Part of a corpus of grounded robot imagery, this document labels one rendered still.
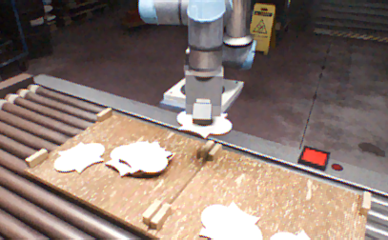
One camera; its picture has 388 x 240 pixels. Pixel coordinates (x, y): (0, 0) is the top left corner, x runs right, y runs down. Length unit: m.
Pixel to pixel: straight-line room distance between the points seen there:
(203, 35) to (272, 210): 0.43
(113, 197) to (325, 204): 0.51
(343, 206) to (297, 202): 0.11
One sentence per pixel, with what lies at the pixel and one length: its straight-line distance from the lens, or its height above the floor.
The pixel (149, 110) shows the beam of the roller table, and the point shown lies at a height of 0.92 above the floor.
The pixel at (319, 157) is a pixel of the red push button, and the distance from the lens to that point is 0.99.
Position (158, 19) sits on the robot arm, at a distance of 0.81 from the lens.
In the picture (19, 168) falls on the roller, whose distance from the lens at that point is 1.04.
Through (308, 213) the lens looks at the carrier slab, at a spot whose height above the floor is 0.94.
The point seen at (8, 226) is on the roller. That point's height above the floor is 0.92.
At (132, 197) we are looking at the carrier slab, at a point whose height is 0.94.
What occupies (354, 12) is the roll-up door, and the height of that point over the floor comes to 0.38.
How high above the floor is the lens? 1.51
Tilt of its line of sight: 32 degrees down
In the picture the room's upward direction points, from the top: straight up
